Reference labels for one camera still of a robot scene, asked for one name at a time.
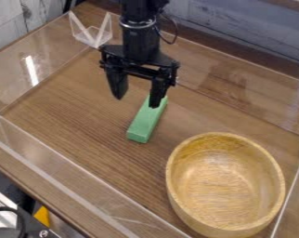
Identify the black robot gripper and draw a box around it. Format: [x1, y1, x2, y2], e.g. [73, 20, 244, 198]
[99, 23, 180, 109]

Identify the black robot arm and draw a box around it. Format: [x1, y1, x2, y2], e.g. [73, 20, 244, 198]
[99, 0, 180, 108]

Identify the green rectangular block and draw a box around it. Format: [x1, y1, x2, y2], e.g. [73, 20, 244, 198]
[127, 97, 168, 143]

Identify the brown wooden bowl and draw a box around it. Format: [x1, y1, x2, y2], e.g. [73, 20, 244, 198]
[167, 132, 287, 238]

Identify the yellow black device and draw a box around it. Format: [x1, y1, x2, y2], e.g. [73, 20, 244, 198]
[16, 206, 61, 238]

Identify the clear acrylic corner bracket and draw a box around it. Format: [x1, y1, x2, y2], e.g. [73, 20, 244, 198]
[68, 12, 113, 49]

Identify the clear acrylic enclosure wall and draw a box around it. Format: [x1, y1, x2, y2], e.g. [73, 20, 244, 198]
[0, 17, 299, 238]

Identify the black cable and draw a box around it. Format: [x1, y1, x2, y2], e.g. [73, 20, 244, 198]
[0, 205, 28, 238]

